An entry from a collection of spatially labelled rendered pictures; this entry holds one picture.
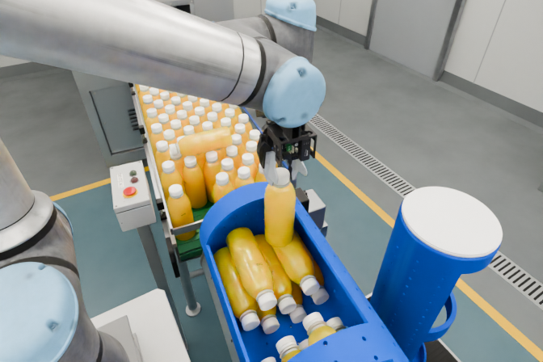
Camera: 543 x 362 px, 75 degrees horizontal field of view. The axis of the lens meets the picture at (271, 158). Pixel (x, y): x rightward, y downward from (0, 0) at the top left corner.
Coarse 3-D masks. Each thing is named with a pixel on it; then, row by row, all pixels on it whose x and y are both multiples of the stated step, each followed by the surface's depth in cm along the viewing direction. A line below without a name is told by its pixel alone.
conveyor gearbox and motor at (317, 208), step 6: (312, 192) 139; (312, 198) 136; (318, 198) 136; (312, 204) 133; (318, 204) 133; (324, 204) 133; (312, 210) 131; (318, 210) 132; (324, 210) 134; (312, 216) 133; (318, 216) 134; (324, 216) 136; (318, 222) 137; (324, 222) 146; (318, 228) 139; (324, 228) 145; (324, 234) 148
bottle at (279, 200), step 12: (276, 192) 74; (288, 192) 74; (264, 204) 78; (276, 204) 74; (288, 204) 75; (264, 216) 80; (276, 216) 76; (288, 216) 77; (264, 228) 83; (276, 228) 79; (288, 228) 80; (276, 240) 81; (288, 240) 82
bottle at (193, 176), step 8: (184, 168) 117; (192, 168) 117; (200, 168) 119; (184, 176) 118; (192, 176) 117; (200, 176) 119; (184, 184) 121; (192, 184) 119; (200, 184) 121; (192, 192) 121; (200, 192) 122; (192, 200) 124; (200, 200) 124
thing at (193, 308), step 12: (144, 144) 158; (156, 180) 138; (156, 192) 133; (168, 228) 119; (168, 240) 115; (180, 264) 162; (180, 276) 168; (192, 276) 172; (192, 288) 178; (192, 300) 182; (192, 312) 188
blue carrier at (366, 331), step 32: (256, 192) 84; (224, 224) 91; (256, 224) 96; (320, 256) 90; (224, 288) 76; (352, 288) 68; (288, 320) 88; (352, 320) 79; (256, 352) 78; (320, 352) 56; (352, 352) 56; (384, 352) 57
